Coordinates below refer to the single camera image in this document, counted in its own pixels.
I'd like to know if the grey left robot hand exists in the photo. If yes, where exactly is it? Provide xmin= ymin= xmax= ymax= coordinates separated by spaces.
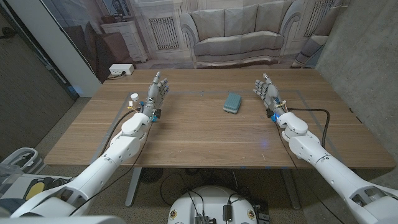
xmin=145 ymin=71 xmax=170 ymax=110

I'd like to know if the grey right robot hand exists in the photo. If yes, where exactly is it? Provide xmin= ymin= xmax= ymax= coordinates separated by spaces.
xmin=252 ymin=72 xmax=285 ymax=110

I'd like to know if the white power strip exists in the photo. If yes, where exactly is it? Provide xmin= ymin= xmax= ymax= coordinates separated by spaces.
xmin=108 ymin=63 xmax=135 ymax=76

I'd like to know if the grey tape outline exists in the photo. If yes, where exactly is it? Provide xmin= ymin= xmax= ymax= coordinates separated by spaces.
xmin=90 ymin=90 xmax=343 ymax=164

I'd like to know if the printed living room backdrop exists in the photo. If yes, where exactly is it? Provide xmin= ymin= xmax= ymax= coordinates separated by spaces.
xmin=40 ymin=0 xmax=352 ymax=84

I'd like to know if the black round floor fan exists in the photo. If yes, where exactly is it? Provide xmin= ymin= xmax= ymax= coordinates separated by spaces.
xmin=139 ymin=167 xmax=164 ymax=184

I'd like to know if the grey table leg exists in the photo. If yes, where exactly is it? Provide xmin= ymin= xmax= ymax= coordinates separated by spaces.
xmin=280 ymin=169 xmax=301 ymax=211
xmin=124 ymin=167 xmax=142 ymax=208

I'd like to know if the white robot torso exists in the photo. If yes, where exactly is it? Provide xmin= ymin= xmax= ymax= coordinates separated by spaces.
xmin=167 ymin=185 xmax=259 ymax=224

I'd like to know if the white plastic bin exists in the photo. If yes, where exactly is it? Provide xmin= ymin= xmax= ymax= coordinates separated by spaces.
xmin=0 ymin=147 xmax=46 ymax=175

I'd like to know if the yellow and black device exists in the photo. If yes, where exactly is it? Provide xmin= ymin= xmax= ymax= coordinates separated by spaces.
xmin=23 ymin=177 xmax=63 ymax=202

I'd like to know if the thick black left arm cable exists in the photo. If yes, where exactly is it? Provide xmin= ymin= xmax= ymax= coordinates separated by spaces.
xmin=98 ymin=107 xmax=144 ymax=156

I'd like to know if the thick braided right arm cable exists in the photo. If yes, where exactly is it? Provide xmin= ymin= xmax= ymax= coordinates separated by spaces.
xmin=285 ymin=107 xmax=330 ymax=149

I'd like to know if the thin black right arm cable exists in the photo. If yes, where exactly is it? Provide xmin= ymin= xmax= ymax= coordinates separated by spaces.
xmin=274 ymin=120 xmax=346 ymax=224

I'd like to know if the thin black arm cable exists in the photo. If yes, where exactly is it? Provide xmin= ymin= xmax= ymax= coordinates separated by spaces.
xmin=274 ymin=120 xmax=346 ymax=224
xmin=68 ymin=119 xmax=154 ymax=217

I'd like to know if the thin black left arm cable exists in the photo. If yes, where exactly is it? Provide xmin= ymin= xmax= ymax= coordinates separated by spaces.
xmin=68 ymin=119 xmax=154 ymax=217

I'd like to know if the black floor cable loop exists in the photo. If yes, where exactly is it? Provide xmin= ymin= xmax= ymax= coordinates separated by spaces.
xmin=159 ymin=172 xmax=206 ymax=216

